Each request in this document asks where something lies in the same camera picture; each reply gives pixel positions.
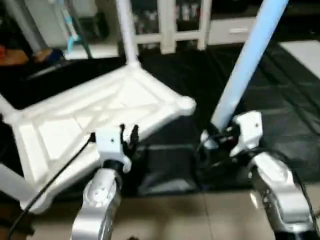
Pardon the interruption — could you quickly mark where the white drawer cabinet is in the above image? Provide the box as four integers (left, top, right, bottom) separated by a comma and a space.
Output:
120, 0, 213, 55
207, 16, 258, 46

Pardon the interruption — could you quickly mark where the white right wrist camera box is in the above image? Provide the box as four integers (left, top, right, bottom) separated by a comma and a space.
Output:
230, 111, 264, 158

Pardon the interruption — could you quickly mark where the light blue hanger hook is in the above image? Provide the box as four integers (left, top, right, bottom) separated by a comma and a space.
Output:
59, 0, 84, 55

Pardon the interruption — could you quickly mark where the black work mat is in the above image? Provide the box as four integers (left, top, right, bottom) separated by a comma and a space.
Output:
0, 42, 320, 198

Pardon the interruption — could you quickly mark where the white plastic table top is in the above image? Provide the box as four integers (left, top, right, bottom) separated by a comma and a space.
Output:
0, 64, 197, 215

